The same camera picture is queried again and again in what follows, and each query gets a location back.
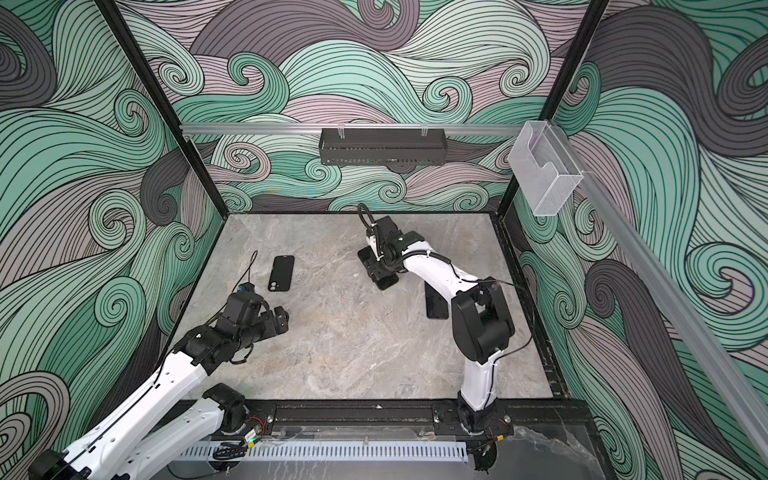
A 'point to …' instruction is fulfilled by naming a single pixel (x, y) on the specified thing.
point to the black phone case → (281, 273)
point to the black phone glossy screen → (384, 282)
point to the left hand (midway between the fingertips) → (276, 317)
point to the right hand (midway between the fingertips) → (381, 267)
